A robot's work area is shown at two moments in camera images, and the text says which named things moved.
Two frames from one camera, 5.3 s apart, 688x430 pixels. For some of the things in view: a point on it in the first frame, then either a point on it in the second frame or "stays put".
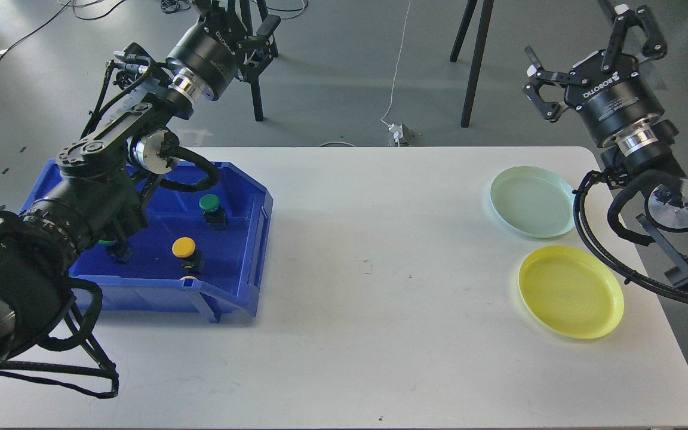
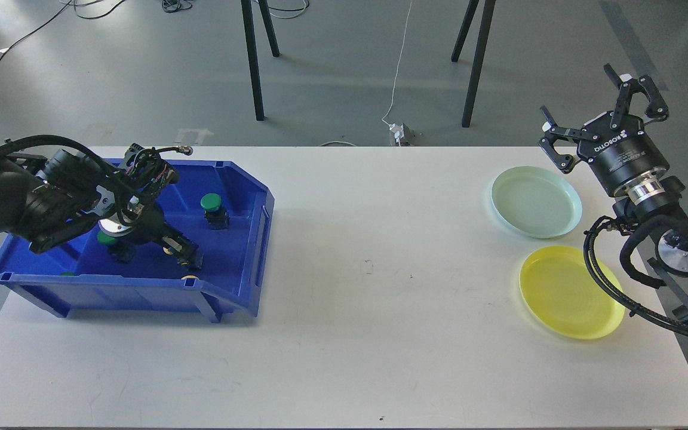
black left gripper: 213,51 -> 141,223
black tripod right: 486,12 stays put
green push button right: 214,215 stays put
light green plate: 534,202 stays put
